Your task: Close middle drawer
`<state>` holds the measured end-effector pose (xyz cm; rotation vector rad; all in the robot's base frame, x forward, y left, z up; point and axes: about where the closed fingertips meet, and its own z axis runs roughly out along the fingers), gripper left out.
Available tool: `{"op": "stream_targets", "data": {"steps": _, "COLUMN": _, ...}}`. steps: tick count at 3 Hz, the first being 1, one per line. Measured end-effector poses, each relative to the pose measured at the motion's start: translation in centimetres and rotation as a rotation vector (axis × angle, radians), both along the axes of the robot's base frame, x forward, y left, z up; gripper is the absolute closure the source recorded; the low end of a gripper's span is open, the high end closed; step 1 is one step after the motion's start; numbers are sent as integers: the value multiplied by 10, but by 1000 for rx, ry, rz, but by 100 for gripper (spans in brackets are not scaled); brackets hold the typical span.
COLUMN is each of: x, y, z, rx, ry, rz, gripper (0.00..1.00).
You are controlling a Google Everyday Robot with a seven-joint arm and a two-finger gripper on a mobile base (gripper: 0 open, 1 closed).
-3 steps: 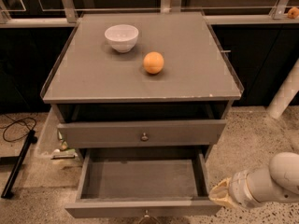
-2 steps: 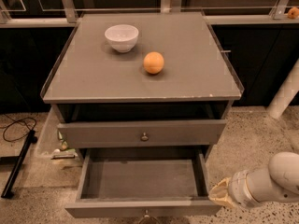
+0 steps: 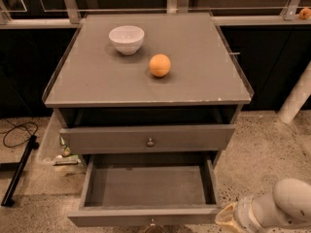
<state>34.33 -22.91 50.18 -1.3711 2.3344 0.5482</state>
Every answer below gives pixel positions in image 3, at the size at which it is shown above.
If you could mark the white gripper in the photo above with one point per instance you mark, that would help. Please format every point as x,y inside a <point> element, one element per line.
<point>243,214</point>

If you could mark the grey drawer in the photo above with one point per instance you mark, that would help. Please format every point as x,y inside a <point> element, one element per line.
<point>138,189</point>
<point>159,129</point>

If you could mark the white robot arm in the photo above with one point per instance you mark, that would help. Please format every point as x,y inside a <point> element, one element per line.
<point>288,205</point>

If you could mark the grey top drawer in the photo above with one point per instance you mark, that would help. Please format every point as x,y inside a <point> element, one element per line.
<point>159,129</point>

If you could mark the grey drawer cabinet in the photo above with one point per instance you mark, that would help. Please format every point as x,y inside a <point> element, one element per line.
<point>94,75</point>

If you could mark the orange ball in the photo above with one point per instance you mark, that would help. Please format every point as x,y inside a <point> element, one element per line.
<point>160,65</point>

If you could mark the clutter beside cabinet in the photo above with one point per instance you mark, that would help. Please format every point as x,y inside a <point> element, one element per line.
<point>66,157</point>

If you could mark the white ceramic bowl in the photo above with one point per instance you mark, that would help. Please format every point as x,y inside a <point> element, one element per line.
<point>127,39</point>

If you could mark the black metal stand leg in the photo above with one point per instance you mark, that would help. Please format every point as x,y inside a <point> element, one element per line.
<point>32,144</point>

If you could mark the metal window frame rail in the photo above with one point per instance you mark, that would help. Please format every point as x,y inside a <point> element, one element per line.
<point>69,13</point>

